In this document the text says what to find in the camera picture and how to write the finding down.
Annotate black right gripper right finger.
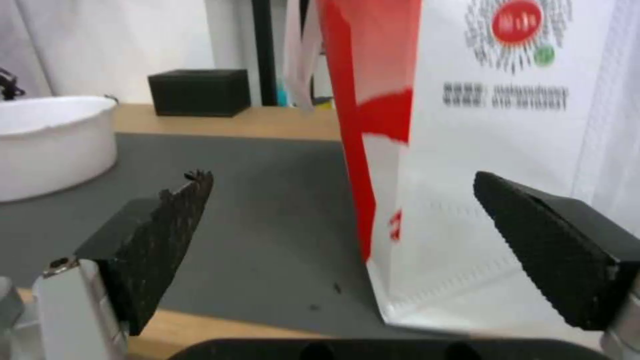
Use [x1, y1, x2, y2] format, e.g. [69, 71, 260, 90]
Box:
[472, 170, 640, 360]

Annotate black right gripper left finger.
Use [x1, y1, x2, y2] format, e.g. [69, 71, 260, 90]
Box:
[31, 169, 215, 360]

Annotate white and red takeout bag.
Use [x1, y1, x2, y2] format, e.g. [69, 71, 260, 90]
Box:
[316, 0, 615, 336]

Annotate grey table mat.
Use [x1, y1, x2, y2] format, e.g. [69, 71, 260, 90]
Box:
[0, 131, 401, 328]

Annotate white round bowl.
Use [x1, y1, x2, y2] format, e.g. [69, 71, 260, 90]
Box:
[0, 95, 119, 204]

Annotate black box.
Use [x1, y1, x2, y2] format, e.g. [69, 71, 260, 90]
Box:
[147, 68, 252, 118]

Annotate black vertical post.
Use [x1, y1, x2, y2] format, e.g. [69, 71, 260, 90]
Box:
[251, 0, 291, 107]

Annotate white bag handle strap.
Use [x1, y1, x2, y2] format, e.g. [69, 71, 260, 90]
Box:
[282, 0, 325, 113]

